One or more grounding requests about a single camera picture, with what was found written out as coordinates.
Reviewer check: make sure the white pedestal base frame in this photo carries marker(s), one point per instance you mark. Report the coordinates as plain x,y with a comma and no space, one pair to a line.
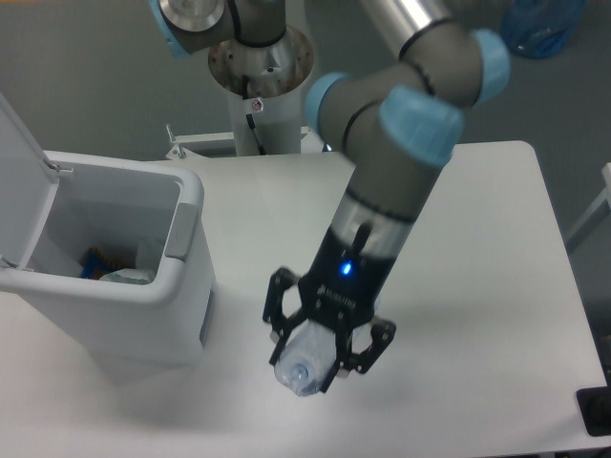
223,144

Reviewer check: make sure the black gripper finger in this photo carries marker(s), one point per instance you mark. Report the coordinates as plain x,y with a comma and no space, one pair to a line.
273,314
381,332

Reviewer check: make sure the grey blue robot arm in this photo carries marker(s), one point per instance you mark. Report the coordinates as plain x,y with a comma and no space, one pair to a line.
398,127

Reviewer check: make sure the white trash can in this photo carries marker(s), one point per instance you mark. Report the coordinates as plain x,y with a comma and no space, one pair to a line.
112,251

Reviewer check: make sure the white frame at right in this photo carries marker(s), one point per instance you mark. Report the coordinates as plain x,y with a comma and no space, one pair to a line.
594,214

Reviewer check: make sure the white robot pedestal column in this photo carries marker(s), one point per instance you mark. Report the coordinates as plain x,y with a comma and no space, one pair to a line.
265,88

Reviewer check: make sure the clear plastic water bottle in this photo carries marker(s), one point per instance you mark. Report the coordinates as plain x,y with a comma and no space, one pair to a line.
306,360

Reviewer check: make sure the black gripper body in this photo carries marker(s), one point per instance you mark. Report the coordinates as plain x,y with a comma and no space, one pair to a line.
343,281

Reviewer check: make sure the white trash can lid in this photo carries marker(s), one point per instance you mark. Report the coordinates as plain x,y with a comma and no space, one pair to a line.
29,183

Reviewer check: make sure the blue orange snack packet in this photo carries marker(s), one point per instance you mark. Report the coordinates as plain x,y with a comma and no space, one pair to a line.
98,265

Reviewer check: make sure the blue plastic bag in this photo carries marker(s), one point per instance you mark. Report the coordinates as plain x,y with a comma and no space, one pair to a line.
540,29

